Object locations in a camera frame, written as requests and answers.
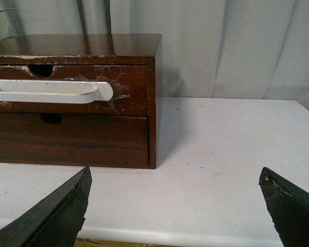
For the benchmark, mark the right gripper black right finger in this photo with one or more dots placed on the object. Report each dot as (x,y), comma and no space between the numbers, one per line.
(288,206)

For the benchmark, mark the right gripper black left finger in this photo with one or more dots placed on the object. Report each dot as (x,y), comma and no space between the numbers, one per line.
(55,220)

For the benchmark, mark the wooden drawer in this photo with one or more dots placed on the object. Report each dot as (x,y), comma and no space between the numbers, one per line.
(74,140)
(129,84)

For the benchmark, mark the brown wooden drawer cabinet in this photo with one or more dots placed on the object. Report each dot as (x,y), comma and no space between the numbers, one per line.
(94,49)

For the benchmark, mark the white curtain backdrop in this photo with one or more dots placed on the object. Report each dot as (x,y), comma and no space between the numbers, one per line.
(223,49)

